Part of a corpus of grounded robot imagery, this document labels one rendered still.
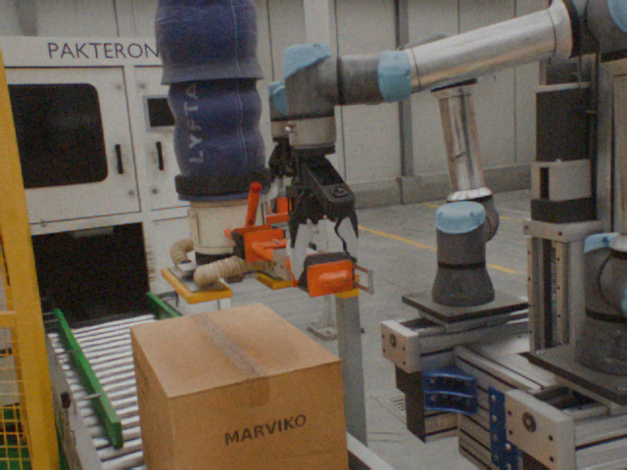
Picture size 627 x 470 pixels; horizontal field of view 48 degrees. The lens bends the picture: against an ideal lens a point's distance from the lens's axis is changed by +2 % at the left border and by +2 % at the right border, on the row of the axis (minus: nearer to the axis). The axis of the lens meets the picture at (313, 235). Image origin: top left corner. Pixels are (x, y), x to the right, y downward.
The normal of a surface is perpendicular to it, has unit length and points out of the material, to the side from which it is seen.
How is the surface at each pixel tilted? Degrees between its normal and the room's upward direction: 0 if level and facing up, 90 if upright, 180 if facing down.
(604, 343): 73
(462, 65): 110
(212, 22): 81
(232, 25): 91
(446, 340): 90
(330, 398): 90
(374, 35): 90
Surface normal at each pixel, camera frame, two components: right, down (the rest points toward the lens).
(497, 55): 0.01, 0.50
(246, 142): 0.66, -0.18
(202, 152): -0.21, -0.08
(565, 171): 0.36, 0.13
